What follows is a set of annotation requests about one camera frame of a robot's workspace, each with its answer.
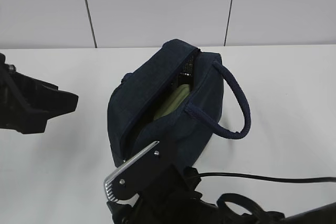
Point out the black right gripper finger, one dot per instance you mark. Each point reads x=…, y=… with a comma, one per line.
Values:
x=137, y=173

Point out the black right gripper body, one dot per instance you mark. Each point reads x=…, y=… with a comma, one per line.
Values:
x=171, y=198

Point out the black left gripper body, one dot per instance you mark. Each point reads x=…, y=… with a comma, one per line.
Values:
x=28, y=103

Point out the navy blue fabric lunch bag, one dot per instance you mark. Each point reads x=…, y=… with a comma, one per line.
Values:
x=133, y=103

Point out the green lid glass food container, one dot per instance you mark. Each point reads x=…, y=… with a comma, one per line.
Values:
x=173, y=101

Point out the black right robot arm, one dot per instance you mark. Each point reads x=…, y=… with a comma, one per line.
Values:
x=235, y=208

